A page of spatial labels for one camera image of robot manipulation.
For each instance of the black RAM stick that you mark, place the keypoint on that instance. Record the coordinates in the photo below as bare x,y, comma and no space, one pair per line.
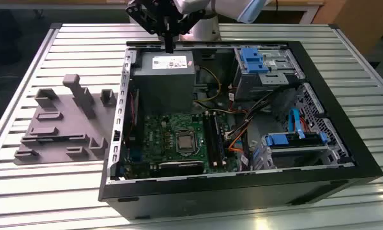
219,141
58,139

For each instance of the black RAM slot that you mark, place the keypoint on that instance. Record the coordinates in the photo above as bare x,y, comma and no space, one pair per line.
211,141

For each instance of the grey power supply unit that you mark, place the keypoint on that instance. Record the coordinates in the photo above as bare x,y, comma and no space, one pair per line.
162,91

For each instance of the blue drive latch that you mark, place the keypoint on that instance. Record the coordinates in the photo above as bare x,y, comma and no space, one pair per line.
252,62

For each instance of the green motherboard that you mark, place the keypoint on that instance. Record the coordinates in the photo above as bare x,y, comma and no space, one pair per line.
155,124

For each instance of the silver drive cage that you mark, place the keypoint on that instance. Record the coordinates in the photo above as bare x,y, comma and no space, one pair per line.
274,79

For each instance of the grey parts rack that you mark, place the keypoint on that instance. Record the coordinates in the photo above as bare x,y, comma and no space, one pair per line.
66,119

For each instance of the silver CPU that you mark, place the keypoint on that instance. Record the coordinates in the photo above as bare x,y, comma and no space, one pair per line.
186,141

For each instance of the metal locking lever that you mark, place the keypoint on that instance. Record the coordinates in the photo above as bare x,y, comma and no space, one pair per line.
198,150

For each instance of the blue expansion slot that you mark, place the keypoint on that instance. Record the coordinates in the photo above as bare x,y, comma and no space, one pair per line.
135,156

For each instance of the black graphics card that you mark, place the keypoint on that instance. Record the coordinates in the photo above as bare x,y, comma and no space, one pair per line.
178,169

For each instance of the blue video port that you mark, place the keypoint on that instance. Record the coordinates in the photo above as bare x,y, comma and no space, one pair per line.
119,171

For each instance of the hard disk in blue carrier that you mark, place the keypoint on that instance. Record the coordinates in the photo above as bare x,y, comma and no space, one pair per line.
279,140

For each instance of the wooden cabinet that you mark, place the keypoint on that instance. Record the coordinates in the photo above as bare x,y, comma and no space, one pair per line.
363,19

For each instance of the silver disk bay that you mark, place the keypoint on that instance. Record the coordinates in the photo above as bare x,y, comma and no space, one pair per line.
306,149

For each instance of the black PC case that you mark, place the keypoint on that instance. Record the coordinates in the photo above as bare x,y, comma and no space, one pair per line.
210,198

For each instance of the wooden desk white frame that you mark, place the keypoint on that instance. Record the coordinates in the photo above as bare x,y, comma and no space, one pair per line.
292,3

